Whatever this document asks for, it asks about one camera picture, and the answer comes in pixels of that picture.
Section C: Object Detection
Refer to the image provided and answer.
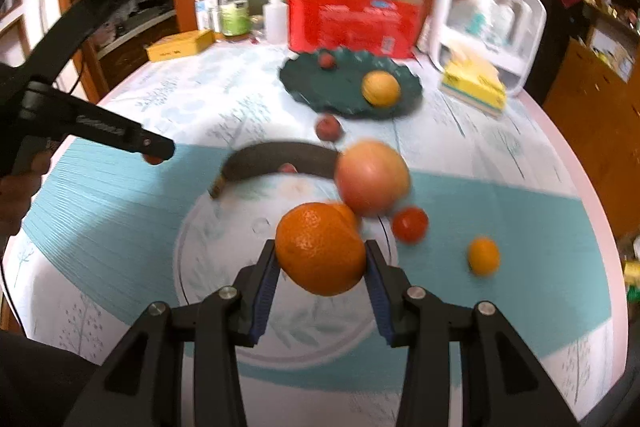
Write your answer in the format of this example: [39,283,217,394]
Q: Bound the green label glass bottle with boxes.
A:
[220,0,252,38]

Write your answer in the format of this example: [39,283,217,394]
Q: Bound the large red tomato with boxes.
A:
[391,207,430,244]

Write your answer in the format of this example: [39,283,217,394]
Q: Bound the dark clothing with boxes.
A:
[0,332,108,427]

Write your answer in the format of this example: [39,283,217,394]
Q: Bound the white and blue carton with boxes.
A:
[195,0,221,32]

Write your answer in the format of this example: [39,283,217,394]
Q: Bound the orange mandarin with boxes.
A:
[330,203,362,233]
[275,202,368,298]

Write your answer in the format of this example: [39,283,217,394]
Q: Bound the flat yellow box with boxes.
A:
[146,29,216,62]

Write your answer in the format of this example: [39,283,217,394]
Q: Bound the person's left hand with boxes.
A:
[0,153,53,239]

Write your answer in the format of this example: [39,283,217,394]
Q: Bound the large yellow orange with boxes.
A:
[362,72,402,108]

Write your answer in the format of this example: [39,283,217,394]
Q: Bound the red gift package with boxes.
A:
[286,0,438,60]

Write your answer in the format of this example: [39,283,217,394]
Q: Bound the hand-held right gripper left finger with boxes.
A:
[62,239,281,427]

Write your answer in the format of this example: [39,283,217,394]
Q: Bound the black cable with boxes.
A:
[0,252,26,338]

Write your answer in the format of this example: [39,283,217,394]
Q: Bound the dark green wavy plate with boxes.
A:
[279,47,423,120]

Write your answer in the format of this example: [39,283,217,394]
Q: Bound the brown dried fruit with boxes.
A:
[315,114,343,142]

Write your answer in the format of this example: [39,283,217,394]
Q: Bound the white appliance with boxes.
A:
[430,0,547,96]

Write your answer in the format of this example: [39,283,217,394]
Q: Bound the tree print tablecloth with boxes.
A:
[0,34,631,427]

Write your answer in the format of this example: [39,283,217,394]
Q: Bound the yellow tissue pack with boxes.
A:
[440,49,508,120]

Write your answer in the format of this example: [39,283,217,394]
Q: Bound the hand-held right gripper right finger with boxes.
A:
[365,239,583,427]

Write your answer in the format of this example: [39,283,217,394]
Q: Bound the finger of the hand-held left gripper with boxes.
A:
[25,0,132,78]
[47,88,177,162]

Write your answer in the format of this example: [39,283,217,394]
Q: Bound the white round plate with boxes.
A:
[174,187,398,368]

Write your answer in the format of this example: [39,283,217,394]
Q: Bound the white squeeze bottle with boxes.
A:
[262,0,290,45]

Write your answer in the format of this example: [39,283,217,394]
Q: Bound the red apple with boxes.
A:
[334,139,412,218]

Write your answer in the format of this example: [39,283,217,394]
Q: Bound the small smooth orange kumquat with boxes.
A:
[467,237,501,277]

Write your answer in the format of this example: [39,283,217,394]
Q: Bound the wooden cabinet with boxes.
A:
[542,37,640,218]

